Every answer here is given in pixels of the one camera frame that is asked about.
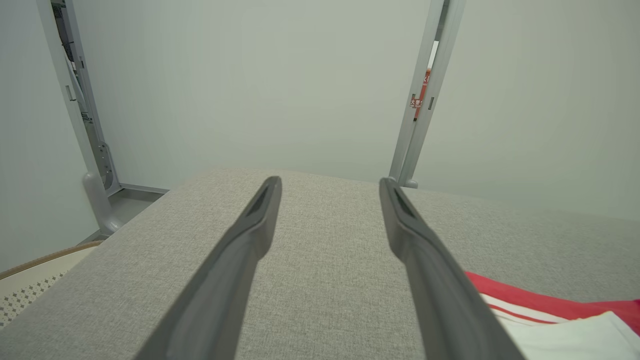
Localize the red white sign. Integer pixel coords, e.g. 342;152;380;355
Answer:
409;69;432;122

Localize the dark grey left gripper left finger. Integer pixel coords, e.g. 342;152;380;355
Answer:
132;175;283;360

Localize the red white striped jersey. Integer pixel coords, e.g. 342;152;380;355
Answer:
465;271;640;360

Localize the cream perforated laundry basket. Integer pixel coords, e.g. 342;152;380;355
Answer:
0;240;104;329

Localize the grey partition post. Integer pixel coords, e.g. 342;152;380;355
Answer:
388;0;467;190
35;0;124;236

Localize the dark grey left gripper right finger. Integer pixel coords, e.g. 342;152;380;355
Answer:
377;177;526;360

